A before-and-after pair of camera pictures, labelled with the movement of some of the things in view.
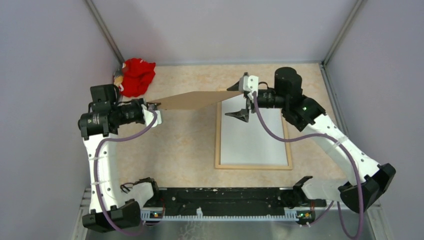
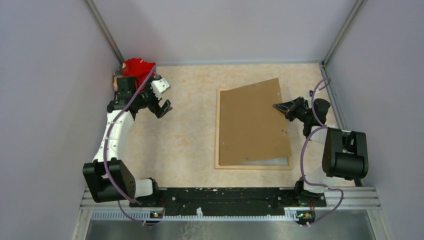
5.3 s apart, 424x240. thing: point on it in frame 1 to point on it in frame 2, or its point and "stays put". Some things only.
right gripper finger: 239,86 to 290,108
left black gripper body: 130,112 to 147,99
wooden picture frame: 226,166 stays put
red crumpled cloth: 137,75 stays put
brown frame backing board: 195,98 to 250,128
